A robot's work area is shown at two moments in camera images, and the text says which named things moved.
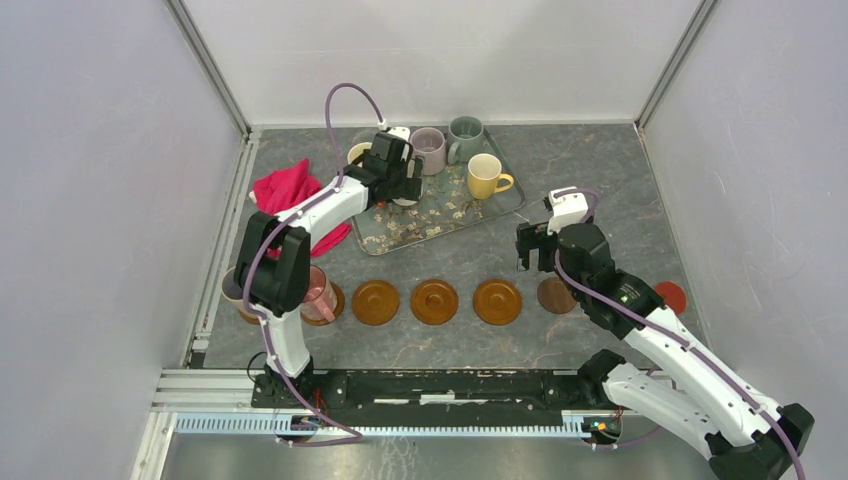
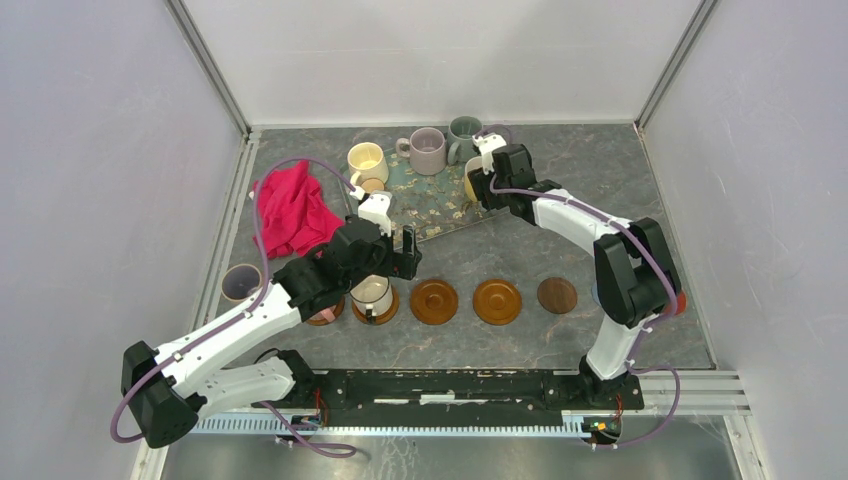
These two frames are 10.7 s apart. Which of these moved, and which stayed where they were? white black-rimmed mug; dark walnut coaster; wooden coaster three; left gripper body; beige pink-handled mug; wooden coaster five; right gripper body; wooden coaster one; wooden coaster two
Moved: white black-rimmed mug; right gripper body; left gripper body
Stayed: wooden coaster two; wooden coaster three; dark walnut coaster; beige pink-handled mug; wooden coaster five; wooden coaster one
